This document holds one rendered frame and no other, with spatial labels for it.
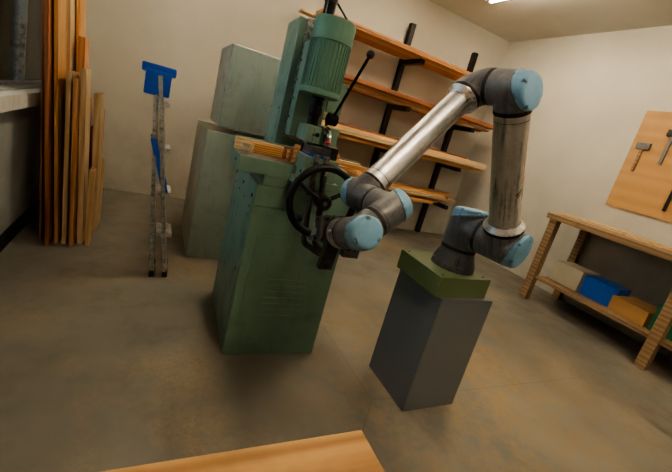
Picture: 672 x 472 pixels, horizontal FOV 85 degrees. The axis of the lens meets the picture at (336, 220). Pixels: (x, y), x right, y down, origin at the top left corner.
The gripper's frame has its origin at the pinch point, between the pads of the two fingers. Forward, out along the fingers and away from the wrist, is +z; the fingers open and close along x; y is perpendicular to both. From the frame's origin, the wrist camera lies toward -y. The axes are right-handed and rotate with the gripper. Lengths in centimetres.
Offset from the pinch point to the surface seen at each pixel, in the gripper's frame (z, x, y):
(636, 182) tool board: 73, -336, 85
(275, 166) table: 25.3, 9.8, 27.5
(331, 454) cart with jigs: -55, 13, -40
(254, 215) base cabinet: 32.7, 14.3, 7.5
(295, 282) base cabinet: 42.5, -9.7, -19.6
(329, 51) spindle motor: 17, -5, 76
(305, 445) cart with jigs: -53, 18, -39
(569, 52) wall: 141, -332, 239
